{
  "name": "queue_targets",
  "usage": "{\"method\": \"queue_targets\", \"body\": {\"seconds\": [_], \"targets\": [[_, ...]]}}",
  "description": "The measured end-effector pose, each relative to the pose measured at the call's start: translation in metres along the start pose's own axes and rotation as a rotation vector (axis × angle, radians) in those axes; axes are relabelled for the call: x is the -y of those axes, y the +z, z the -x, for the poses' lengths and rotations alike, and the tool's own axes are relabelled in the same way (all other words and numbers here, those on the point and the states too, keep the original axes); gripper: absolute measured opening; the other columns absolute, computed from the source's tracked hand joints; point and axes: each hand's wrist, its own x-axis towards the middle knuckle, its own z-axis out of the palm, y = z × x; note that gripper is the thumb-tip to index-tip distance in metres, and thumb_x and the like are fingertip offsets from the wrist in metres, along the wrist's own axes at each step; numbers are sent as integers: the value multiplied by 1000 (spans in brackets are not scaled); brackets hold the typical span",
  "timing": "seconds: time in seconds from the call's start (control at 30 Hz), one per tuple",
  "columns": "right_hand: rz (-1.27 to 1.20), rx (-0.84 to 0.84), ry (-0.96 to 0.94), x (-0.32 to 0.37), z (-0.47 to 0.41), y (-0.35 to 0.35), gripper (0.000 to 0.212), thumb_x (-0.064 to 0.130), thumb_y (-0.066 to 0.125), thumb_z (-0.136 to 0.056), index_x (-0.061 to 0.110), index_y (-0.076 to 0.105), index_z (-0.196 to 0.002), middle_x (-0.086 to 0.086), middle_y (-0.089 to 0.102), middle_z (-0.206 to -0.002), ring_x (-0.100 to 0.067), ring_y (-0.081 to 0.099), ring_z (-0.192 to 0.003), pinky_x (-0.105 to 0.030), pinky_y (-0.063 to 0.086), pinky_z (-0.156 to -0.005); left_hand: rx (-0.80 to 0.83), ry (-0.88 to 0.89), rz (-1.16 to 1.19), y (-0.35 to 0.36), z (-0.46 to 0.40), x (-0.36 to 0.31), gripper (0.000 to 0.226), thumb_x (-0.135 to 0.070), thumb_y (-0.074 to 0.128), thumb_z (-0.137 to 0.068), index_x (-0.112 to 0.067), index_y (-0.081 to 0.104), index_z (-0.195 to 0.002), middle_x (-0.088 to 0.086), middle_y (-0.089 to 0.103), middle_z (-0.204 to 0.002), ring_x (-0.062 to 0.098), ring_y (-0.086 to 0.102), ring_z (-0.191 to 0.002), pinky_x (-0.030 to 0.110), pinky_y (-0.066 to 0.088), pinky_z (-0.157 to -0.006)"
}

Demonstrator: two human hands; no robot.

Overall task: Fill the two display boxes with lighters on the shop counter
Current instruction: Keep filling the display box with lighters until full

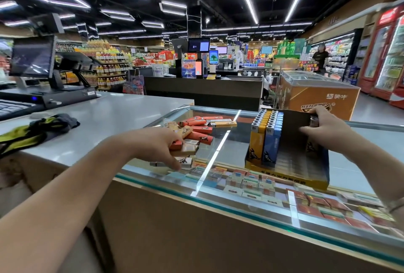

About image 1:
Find person's left hand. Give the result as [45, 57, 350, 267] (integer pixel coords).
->
[117, 126, 185, 171]

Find black keyboard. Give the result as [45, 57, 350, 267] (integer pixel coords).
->
[0, 98, 45, 121]

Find open refrigerated chiller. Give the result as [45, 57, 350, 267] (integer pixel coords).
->
[309, 30, 362, 84]

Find black checkout counter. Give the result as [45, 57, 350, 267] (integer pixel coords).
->
[144, 77, 265, 111]

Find person's left forearm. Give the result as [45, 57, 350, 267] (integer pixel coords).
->
[0, 134, 130, 273]

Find black cash register terminal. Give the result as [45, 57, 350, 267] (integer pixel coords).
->
[0, 35, 102, 111]

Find black checkout monitor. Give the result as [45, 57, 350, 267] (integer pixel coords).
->
[187, 37, 211, 53]

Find red drink fridge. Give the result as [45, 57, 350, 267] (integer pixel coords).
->
[358, 20, 387, 92]
[372, 6, 404, 103]

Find brown cardboard carton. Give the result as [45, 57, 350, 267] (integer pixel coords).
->
[276, 71, 361, 121]

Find hanging plastic bags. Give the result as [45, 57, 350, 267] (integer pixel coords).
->
[123, 71, 146, 95]

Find person's right forearm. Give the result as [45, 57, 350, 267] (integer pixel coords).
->
[344, 134, 404, 226]

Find row of cigarette packs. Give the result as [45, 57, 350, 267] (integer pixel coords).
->
[189, 162, 404, 239]

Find silver bracelet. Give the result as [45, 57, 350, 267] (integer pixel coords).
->
[386, 197, 404, 214]

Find yellow black cloth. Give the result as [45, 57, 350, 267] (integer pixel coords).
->
[0, 113, 81, 158]

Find pile of yellow red lighters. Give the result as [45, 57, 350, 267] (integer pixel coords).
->
[149, 115, 237, 169]

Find blue yellow lighter display box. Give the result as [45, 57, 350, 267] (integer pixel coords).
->
[245, 108, 330, 190]

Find row of yellow lighters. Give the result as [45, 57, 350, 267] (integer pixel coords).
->
[247, 108, 272, 163]

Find glass display case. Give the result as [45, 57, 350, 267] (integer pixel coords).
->
[101, 104, 404, 273]

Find grocery rack with bottles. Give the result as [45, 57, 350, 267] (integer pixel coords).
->
[76, 41, 133, 90]

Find hanging black screen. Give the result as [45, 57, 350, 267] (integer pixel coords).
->
[28, 12, 65, 36]

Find blue poster screen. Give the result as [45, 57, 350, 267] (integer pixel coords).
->
[182, 60, 198, 79]

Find person's right hand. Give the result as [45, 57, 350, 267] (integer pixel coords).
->
[300, 104, 358, 157]

